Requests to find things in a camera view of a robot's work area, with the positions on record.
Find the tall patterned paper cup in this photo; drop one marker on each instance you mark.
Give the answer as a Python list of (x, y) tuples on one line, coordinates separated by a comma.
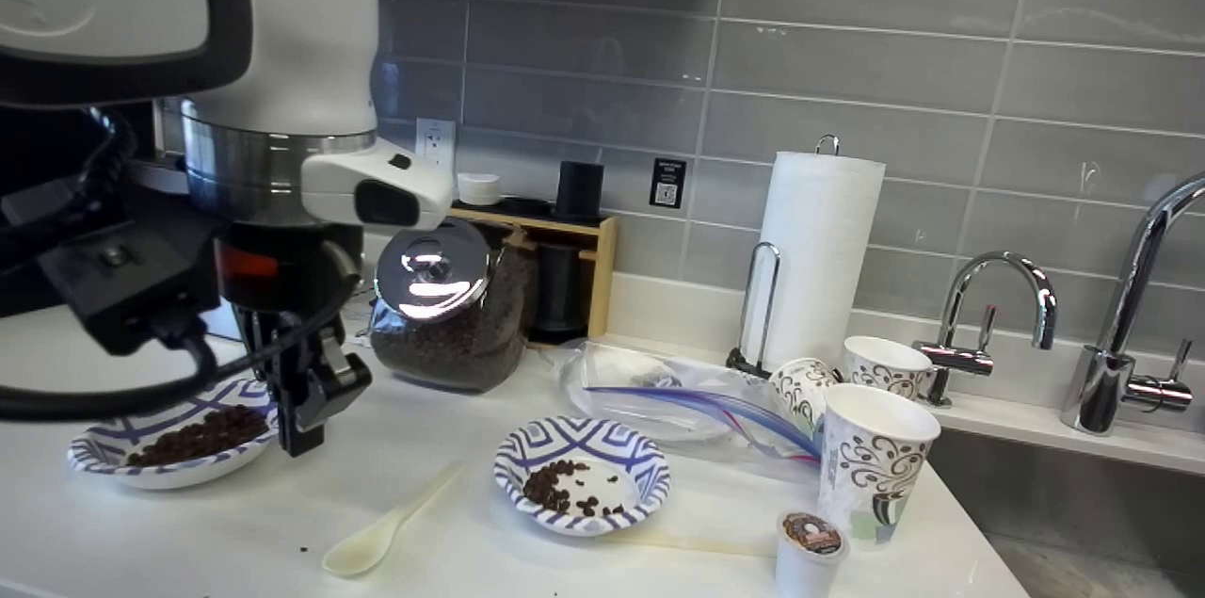
[(871, 476)]

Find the wooden countertop organizer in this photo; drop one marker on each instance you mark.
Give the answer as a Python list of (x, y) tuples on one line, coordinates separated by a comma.
[(602, 278)]

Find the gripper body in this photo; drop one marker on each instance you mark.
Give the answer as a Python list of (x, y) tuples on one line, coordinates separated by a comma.
[(282, 273)]

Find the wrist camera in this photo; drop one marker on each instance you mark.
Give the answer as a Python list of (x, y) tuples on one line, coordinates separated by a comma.
[(122, 282)]

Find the heap of coffee beans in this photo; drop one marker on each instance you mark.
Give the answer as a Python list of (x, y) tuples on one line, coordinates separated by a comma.
[(551, 485), (202, 436)]

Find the black code sticker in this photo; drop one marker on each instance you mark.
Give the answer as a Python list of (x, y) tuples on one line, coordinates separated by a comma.
[(667, 183)]

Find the white paper towel roll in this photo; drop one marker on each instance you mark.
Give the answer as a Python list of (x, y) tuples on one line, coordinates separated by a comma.
[(819, 259)]

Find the blue patterned paper bowl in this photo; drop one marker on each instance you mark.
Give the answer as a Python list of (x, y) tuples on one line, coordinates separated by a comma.
[(113, 457), (602, 447)]

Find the small chrome tap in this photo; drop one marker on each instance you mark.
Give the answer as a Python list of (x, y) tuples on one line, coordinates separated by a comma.
[(960, 355)]

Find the large chrome tap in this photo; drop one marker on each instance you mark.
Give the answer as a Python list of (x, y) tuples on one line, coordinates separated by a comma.
[(1097, 381)]

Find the cream plastic spoon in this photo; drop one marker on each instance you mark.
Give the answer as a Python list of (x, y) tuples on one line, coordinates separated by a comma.
[(362, 551)]

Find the steel sink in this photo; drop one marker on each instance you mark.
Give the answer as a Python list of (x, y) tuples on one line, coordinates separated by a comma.
[(1083, 504)]

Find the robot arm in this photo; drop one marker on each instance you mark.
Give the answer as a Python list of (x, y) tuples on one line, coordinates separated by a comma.
[(292, 33)]

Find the black cylinder container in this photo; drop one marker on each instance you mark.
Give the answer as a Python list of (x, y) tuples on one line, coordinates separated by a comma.
[(579, 191), (560, 292)]

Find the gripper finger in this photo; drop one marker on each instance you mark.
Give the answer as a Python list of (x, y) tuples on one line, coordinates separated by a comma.
[(334, 381), (299, 428)]

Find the white wall socket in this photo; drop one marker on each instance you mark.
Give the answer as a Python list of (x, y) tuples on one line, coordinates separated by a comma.
[(436, 144)]

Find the white coffee pod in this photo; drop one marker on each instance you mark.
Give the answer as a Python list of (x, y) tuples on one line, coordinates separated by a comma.
[(808, 560)]

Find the stack of white lids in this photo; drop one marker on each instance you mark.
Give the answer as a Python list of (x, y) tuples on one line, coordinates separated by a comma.
[(479, 189)]

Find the shiny metal jar lid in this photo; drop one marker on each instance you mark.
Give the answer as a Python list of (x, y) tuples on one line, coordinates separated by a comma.
[(433, 273)]

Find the clear zip plastic bag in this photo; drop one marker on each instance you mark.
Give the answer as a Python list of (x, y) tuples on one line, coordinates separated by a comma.
[(650, 400)]

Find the glass jar of coffee beans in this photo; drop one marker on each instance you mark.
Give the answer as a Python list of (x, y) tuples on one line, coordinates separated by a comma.
[(452, 353)]

